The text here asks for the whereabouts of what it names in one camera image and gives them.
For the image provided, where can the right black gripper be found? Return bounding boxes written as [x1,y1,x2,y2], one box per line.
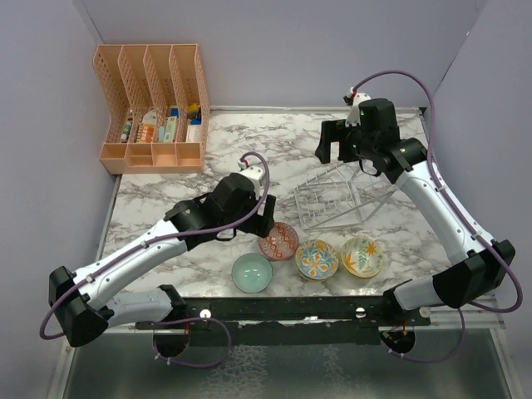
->
[315,119,376,164]

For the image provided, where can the red patterned bowl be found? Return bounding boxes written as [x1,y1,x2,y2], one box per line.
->
[258,222,299,261]

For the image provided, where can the teal ceramic bowl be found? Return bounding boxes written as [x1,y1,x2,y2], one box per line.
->
[231,253,273,293]

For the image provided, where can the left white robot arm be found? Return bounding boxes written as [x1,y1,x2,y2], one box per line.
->
[47,166,276,347]

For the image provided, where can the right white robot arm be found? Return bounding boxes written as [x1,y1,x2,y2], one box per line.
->
[315,98,515,325]

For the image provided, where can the blue orange floral bowl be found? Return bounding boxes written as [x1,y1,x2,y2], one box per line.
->
[295,239,339,281]

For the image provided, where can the yellow leaf patterned bowl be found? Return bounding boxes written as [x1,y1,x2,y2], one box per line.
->
[339,236,387,278]

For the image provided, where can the white flat packet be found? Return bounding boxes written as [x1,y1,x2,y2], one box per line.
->
[186,125,202,143]

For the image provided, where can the yellow black toy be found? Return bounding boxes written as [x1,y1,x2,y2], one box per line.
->
[186,103,201,120]

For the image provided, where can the teal white box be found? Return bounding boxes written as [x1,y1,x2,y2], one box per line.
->
[158,116,179,143]

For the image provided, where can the orange white box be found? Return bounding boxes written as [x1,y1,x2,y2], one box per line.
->
[136,108,157,144]

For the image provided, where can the peach plastic desk organizer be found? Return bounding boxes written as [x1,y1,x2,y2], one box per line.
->
[93,44,210,175]

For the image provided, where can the small bottles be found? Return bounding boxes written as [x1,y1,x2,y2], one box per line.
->
[120,116,133,143]

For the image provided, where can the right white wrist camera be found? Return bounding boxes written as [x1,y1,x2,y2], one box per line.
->
[343,87,371,127]

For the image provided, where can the white wire dish rack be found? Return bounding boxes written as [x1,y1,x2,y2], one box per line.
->
[294,164,397,231]

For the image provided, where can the black mounting base rail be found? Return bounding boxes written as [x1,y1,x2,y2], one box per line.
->
[135,295,433,347]

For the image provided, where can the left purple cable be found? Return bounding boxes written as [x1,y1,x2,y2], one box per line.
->
[38,151,271,369]

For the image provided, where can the purple cable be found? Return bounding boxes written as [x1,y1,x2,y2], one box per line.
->
[352,69,525,363]
[38,151,271,369]

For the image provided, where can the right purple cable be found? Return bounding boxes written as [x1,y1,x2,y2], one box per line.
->
[352,69,525,363]

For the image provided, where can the aluminium frame rail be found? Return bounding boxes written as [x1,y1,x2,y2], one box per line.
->
[430,294,505,329]

